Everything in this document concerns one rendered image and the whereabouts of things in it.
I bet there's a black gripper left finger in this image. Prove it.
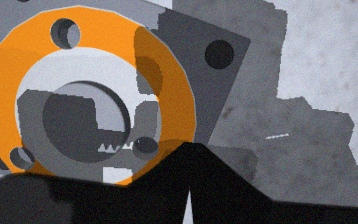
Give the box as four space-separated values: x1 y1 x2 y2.
0 142 194 224

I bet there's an orange round plate with holes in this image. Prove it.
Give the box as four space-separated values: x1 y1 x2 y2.
0 5 197 185

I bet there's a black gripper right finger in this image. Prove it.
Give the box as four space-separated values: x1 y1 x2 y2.
190 143 358 224

